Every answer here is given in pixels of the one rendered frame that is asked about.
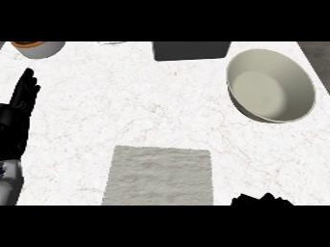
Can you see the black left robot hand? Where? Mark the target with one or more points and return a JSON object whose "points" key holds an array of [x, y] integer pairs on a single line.
{"points": [[12, 119]]}

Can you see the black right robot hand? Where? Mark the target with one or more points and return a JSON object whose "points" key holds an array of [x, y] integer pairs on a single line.
{"points": [[263, 200]]}

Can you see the grey woven placemat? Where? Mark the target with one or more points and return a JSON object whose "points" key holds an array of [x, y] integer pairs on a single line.
{"points": [[160, 176]]}

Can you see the pale grey bowl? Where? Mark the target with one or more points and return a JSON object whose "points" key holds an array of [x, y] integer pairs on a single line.
{"points": [[271, 86]]}

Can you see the white pot with orange rim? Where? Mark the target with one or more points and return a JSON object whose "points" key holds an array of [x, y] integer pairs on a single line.
{"points": [[39, 49]]}

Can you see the small pale flat object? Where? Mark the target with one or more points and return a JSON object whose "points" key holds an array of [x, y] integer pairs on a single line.
{"points": [[110, 42]]}

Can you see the dark grey box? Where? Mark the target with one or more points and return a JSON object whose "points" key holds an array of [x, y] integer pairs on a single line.
{"points": [[191, 50]]}

